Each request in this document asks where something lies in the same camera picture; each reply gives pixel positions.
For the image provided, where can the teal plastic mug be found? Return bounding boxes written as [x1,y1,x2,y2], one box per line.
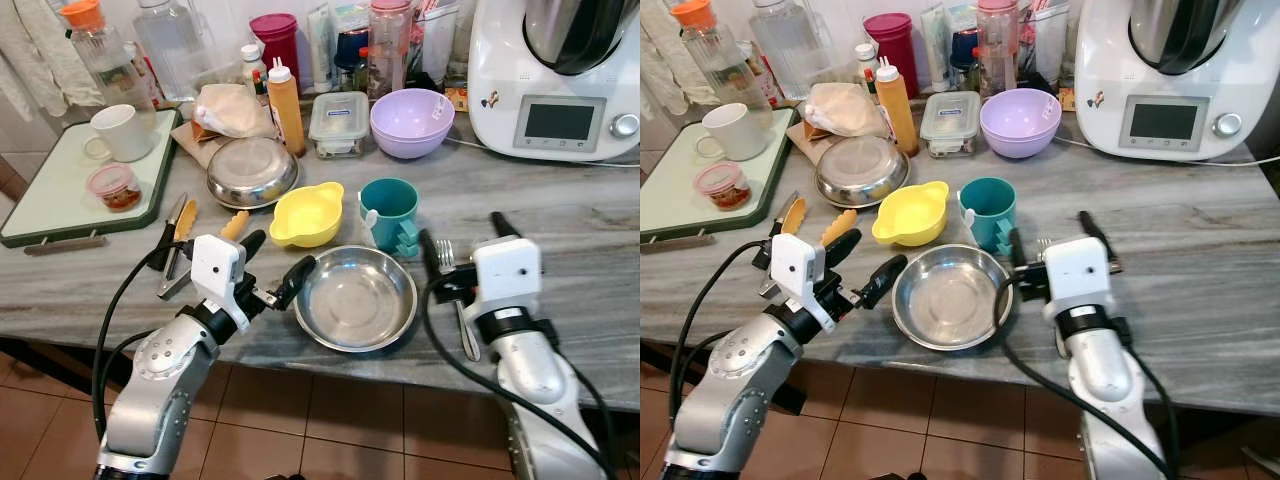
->
[359,178,422,259]
[957,177,1017,256]

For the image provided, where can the steel tongs with orange tips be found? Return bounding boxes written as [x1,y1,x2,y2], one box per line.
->
[156,209,251,301]
[756,208,859,299]

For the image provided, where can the yellow plastic bowl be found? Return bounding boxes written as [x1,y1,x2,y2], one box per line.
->
[871,180,951,248]
[268,181,346,250]

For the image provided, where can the shallow stainless steel dish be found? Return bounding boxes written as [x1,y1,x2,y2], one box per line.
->
[891,244,1014,352]
[293,245,419,354]

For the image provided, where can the upturned stainless steel bowl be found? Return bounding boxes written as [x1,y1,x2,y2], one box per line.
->
[206,136,300,211]
[814,134,910,209]

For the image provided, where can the brown wooden board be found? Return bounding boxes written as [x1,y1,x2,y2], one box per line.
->
[170,120,216,169]
[785,120,831,166]

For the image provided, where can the purple plastic bowl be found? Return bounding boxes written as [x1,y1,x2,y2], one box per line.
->
[370,88,457,160]
[980,88,1063,160]

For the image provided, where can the small tub with red food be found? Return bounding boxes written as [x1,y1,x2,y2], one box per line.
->
[694,160,752,212]
[86,162,141,213]

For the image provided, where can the orange sauce squeeze bottle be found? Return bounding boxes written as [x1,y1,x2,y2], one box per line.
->
[265,57,307,157]
[875,56,920,156]

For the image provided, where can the white kitchen cooking machine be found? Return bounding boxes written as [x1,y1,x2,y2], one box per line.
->
[467,0,641,165]
[1074,0,1280,162]

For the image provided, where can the glass food container with lid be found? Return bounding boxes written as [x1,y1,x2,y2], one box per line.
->
[920,91,982,158]
[308,92,371,160]

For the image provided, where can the white ceramic mug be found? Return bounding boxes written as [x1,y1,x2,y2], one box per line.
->
[82,103,159,164]
[700,102,778,163]

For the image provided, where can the pale green cutting board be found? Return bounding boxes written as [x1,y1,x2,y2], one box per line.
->
[0,108,183,249]
[640,108,801,244]

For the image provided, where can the clear plastic packets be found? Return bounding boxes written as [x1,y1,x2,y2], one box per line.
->
[1018,0,1076,91]
[412,0,476,91]

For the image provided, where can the small bottle with white cap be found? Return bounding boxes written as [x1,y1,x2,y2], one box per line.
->
[854,42,881,91]
[240,43,268,96]

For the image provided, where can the clear bottle with pink lid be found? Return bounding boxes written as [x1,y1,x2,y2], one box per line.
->
[976,0,1019,98]
[367,0,413,99]

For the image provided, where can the dark blue cup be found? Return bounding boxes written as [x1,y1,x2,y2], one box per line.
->
[333,28,369,93]
[948,28,979,93]

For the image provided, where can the maroon plastic tumbler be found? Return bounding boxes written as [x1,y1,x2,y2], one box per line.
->
[249,12,301,91]
[864,12,919,99]

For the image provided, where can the clear glass bottle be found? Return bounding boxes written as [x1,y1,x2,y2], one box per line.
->
[133,0,216,101]
[748,0,831,101]

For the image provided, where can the white tube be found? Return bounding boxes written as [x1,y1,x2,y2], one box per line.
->
[305,2,336,93]
[918,2,949,93]

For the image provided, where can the glass bottle with orange cap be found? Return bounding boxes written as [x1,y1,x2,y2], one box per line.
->
[670,0,771,109]
[60,0,159,111]

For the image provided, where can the beige hanging towel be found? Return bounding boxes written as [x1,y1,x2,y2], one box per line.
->
[640,0,706,116]
[0,0,101,121]

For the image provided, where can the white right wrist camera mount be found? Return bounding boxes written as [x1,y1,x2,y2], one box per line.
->
[470,237,546,321]
[1043,237,1113,321]

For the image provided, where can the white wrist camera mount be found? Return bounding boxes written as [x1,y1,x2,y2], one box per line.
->
[1043,237,1113,321]
[470,237,546,321]
[768,233,833,331]
[190,234,251,311]

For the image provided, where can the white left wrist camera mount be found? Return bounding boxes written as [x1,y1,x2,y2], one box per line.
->
[190,234,251,311]
[768,233,833,331]

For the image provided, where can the black-handled tongs with orange tip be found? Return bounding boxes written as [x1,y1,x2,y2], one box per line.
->
[147,192,199,281]
[750,192,808,273]

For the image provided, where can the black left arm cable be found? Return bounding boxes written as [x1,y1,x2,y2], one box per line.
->
[92,238,201,446]
[668,238,776,451]

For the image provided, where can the brown wooden handle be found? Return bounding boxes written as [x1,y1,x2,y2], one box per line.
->
[23,235,107,257]
[640,233,715,252]

